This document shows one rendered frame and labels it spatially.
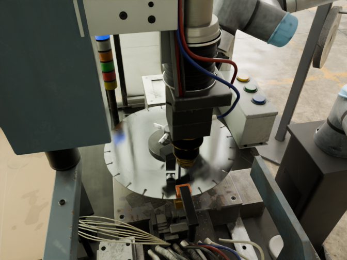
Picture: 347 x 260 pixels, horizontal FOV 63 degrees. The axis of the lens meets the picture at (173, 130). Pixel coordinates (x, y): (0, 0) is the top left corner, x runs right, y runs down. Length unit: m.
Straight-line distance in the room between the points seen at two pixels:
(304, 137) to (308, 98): 1.66
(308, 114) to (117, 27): 2.38
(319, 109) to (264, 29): 2.05
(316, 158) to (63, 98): 0.90
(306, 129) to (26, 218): 0.98
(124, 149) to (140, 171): 0.08
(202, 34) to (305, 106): 2.36
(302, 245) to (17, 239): 0.68
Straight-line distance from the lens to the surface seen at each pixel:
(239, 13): 0.67
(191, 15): 0.35
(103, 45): 0.83
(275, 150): 2.13
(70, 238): 0.49
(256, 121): 0.96
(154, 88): 1.02
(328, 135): 1.09
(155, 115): 0.81
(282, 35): 0.70
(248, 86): 1.04
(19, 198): 0.97
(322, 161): 1.08
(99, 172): 0.95
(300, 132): 1.16
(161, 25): 0.28
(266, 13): 0.68
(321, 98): 2.85
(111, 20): 0.27
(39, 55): 0.29
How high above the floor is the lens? 1.46
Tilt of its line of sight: 42 degrees down
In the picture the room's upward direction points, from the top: straight up
